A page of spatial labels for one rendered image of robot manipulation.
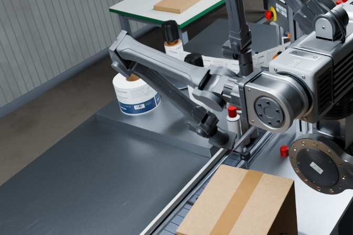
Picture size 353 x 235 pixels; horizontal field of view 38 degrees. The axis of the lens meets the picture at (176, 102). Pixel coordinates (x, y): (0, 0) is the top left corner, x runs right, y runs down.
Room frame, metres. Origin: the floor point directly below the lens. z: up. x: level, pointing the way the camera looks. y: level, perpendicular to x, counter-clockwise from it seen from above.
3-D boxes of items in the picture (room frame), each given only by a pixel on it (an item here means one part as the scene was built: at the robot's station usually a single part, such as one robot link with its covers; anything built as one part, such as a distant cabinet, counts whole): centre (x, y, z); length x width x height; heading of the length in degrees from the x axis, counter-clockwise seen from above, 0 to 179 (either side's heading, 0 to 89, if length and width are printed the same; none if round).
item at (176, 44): (2.34, -0.04, 1.04); 0.09 x 0.09 x 0.29
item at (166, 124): (2.19, -0.12, 0.86); 0.80 x 0.67 x 0.05; 137
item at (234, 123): (1.63, -0.20, 0.98); 0.05 x 0.05 x 0.20
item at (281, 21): (1.82, -0.50, 1.38); 0.17 x 0.10 x 0.19; 12
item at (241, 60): (1.84, -0.30, 1.18); 0.07 x 0.06 x 0.07; 40
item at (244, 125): (1.67, -0.24, 0.98); 0.05 x 0.05 x 0.20
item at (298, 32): (1.73, -0.50, 1.17); 0.04 x 0.04 x 0.67; 47
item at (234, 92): (1.14, -0.17, 1.45); 0.09 x 0.08 x 0.12; 130
